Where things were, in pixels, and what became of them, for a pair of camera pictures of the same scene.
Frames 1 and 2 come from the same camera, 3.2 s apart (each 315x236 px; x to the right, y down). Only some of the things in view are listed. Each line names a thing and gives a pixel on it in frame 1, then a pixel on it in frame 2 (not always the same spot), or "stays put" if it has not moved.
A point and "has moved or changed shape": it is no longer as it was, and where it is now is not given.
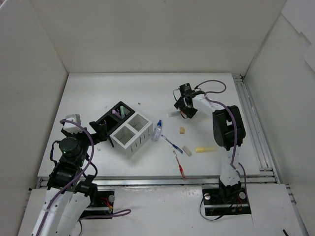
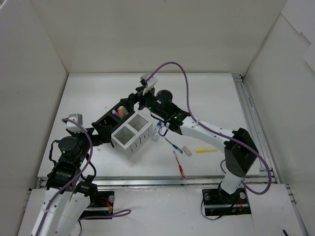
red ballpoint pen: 180,168 stays put
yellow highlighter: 204,149 stays put
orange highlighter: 174,113 has moved or changed shape
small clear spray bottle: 157,131 stays put
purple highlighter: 114,112 stays put
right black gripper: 185,105 to 141,98
